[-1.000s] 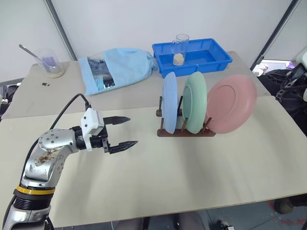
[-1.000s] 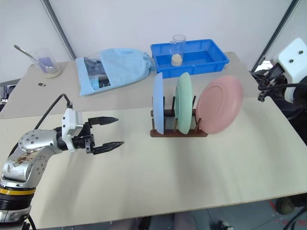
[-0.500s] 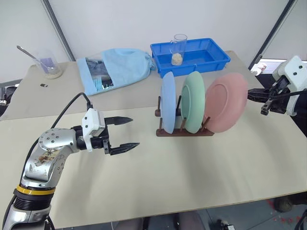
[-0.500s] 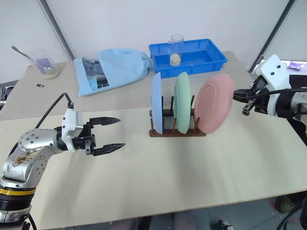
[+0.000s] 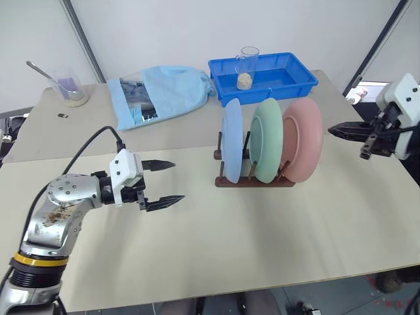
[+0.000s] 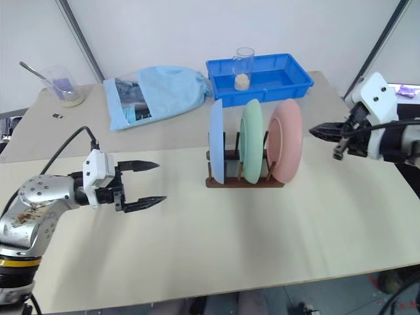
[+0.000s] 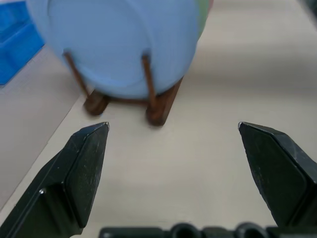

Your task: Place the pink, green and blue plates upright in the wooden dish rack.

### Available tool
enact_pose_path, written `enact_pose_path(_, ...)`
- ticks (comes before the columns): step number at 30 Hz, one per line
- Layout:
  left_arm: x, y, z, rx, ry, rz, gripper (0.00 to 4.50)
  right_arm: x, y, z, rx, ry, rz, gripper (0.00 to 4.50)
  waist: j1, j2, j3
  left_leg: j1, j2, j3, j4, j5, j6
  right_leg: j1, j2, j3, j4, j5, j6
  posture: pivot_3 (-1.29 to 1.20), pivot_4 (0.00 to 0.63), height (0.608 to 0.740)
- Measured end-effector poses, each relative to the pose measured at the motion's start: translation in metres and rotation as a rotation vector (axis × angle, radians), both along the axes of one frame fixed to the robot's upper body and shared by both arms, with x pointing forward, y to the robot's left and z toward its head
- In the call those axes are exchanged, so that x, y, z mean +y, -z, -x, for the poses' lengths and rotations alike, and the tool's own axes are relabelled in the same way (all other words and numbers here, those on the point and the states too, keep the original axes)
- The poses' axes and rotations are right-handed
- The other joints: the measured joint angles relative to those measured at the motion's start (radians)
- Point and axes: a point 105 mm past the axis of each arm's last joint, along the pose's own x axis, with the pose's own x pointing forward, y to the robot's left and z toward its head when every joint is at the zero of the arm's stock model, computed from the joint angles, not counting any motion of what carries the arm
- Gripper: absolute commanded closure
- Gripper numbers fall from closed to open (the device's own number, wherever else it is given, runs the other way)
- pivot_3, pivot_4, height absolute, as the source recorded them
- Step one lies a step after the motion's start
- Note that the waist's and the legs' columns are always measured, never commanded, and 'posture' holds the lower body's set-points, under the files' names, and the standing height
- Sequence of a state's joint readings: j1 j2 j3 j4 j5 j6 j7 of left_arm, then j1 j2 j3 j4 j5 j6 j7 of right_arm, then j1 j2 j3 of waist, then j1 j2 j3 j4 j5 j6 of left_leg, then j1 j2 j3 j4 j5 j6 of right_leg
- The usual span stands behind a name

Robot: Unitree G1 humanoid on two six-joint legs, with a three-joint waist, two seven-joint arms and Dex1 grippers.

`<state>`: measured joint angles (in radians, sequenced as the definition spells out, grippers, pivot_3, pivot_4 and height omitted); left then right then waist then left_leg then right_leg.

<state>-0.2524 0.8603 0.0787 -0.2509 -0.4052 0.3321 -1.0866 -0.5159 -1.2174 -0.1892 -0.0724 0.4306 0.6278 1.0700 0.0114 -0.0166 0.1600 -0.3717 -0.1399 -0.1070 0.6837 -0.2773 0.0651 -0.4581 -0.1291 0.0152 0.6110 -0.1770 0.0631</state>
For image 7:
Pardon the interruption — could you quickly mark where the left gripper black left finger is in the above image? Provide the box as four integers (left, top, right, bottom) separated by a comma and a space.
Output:
0, 121, 110, 238

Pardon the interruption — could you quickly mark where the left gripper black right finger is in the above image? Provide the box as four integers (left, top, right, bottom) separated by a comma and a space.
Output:
238, 121, 317, 228

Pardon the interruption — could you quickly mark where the blue plastic plate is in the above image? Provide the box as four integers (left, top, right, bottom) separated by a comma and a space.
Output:
26, 0, 206, 98

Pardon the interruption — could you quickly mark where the green plastic plate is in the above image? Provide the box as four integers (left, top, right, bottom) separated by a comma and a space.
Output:
196, 0, 211, 39

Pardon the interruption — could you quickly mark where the wooden dish rack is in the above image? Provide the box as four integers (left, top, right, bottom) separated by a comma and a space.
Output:
63, 48, 185, 127

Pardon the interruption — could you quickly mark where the beige table cover sheet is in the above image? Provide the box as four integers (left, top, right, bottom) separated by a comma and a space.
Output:
0, 45, 87, 212
0, 0, 317, 233

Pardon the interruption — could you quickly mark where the blue plastic bin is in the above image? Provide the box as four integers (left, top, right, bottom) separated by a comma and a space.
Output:
0, 0, 47, 86

